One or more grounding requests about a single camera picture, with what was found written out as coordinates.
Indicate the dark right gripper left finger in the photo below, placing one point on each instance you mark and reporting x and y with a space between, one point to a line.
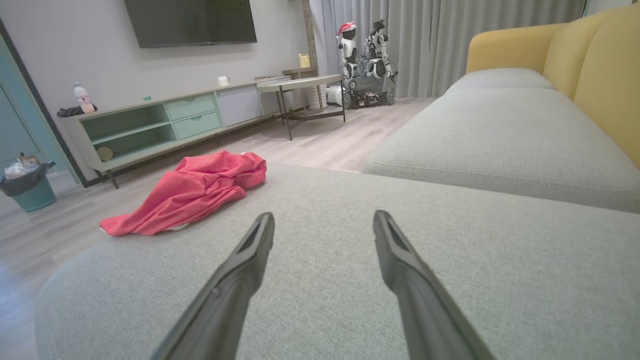
220 310

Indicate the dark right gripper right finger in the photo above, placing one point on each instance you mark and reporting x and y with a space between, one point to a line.
425 320

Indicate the red shorts white stripe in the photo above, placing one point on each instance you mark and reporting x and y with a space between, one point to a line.
195 192

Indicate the grey and yellow sofa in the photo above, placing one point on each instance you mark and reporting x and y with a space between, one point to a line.
525 280

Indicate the long beige TV cabinet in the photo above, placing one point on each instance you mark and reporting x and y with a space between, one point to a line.
135 145

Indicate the pale green cabinet drawer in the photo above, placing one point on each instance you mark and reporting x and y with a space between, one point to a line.
197 125
190 106

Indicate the round wooden disc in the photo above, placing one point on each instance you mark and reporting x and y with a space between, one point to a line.
104 153

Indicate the white cabinet door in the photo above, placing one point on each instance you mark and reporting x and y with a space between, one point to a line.
239 105

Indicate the teal woven waste basket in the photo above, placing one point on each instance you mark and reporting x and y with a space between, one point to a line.
35 199

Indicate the white mug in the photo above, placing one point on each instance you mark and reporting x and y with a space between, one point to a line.
222 81

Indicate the black bin liner bag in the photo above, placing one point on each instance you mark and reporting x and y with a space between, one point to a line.
25 184

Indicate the white ribbed cylinder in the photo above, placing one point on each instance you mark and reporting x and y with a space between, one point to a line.
316 97

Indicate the tracked robot vehicle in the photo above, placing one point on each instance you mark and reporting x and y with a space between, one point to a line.
370 92

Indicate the white round device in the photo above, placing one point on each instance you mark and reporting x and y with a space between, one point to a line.
335 96

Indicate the small cardboard box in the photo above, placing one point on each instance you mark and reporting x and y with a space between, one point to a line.
29 161

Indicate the grey side table metal legs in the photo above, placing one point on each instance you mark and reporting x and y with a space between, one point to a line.
305 82

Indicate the white crumpled trash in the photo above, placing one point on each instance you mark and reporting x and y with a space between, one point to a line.
14 171

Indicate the dark grey plush cloth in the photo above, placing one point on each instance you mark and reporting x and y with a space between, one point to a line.
67 111

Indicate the plastic bottle with pink label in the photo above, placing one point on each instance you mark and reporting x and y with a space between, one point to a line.
82 100

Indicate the yellow cup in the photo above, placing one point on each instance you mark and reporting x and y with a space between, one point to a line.
304 61

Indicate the black white robot figure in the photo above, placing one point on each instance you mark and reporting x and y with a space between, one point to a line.
380 50

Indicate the grey curtain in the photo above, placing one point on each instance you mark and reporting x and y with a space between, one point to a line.
430 45

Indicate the teal door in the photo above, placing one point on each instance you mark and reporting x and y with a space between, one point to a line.
15 125

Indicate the toy robot with Santa hat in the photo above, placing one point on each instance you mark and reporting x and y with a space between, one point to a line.
348 50

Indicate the yellow sofa armrest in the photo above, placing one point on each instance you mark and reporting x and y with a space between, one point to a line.
505 47

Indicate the brown wooden stand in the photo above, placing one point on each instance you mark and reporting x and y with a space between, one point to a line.
309 30

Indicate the yellow sofa back cushion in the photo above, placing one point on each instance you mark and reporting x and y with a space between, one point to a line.
612 75
570 50

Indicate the dark door frame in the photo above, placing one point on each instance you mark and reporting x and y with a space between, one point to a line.
50 115

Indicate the black wall television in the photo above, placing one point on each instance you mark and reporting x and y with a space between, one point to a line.
190 22

